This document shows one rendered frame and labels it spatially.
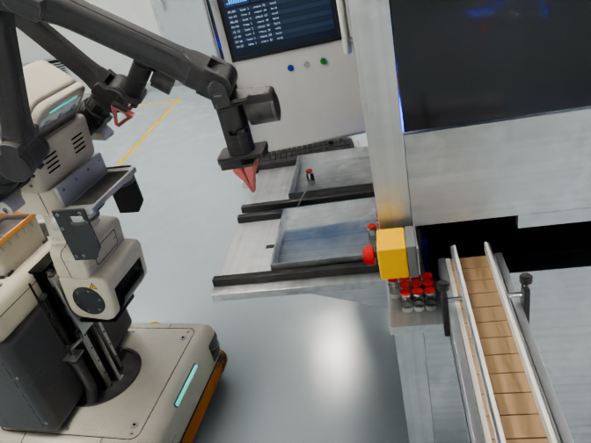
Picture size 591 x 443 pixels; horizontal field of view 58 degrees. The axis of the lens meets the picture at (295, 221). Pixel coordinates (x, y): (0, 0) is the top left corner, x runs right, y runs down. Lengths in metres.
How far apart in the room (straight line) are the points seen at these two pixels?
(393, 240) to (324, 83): 1.12
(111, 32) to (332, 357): 1.59
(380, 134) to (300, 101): 1.09
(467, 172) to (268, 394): 1.42
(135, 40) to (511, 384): 0.87
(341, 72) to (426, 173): 1.06
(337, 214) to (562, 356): 0.62
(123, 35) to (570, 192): 0.87
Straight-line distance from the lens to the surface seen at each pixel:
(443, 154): 1.01
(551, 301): 1.24
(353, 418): 2.06
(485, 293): 1.04
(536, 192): 1.08
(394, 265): 1.02
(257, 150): 1.13
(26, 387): 1.90
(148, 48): 1.09
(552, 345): 1.33
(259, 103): 1.09
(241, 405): 2.21
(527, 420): 0.85
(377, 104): 0.97
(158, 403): 1.95
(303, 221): 1.43
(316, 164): 1.73
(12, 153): 1.32
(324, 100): 2.06
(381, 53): 0.94
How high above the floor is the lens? 1.59
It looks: 30 degrees down
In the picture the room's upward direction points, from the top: 13 degrees counter-clockwise
